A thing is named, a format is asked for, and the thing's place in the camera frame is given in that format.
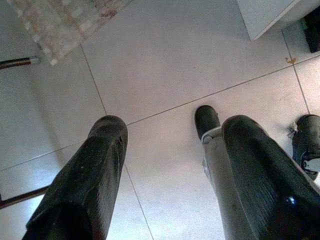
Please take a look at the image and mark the silver black robot right leg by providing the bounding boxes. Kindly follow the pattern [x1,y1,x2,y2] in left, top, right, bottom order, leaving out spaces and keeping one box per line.
[287,114,320,182]

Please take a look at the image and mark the beige patterned rug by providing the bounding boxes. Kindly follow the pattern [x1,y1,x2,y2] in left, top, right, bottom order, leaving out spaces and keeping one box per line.
[9,0,136,66]

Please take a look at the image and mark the silver black robot left leg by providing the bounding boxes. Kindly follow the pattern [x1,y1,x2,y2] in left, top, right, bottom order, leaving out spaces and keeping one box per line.
[194,104,262,240]

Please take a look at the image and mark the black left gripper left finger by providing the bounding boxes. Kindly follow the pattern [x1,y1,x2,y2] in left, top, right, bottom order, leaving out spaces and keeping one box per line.
[21,114,129,240]

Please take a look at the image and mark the silver black robot leg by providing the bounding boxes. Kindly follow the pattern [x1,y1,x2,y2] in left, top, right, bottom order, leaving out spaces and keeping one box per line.
[194,104,262,240]
[287,114,320,182]

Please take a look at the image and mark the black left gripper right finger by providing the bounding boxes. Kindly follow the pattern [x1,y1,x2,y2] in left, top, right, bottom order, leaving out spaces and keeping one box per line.
[221,114,320,240]

